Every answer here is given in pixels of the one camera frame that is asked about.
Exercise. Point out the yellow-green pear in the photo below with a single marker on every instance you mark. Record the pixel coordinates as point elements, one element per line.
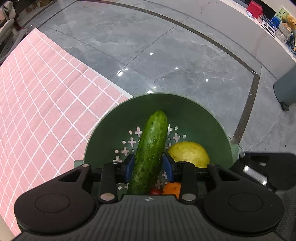
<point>190,152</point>

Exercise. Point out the pink checkered tablecloth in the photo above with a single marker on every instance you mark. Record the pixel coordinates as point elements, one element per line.
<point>50,104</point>

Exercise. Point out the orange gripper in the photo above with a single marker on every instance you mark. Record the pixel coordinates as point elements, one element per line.
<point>172,189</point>

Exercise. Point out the grey trash bin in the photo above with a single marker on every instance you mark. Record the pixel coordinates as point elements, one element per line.
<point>285,89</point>

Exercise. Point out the red box on bench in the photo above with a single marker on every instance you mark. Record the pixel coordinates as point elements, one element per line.
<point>255,9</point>

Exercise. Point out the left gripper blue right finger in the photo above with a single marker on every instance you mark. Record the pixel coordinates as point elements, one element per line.
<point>184,173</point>

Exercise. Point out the pink office chair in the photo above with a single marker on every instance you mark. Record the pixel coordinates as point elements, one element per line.
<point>7,20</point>

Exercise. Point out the green cucumber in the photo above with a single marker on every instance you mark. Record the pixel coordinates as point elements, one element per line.
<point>148,158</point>

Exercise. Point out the green plastic colander bowl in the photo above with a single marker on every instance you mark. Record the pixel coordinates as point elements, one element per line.
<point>118,134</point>

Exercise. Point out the red cherry tomato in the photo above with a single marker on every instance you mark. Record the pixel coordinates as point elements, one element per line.
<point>156,191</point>

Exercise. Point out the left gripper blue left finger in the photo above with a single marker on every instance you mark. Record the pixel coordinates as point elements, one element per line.
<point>112,174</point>

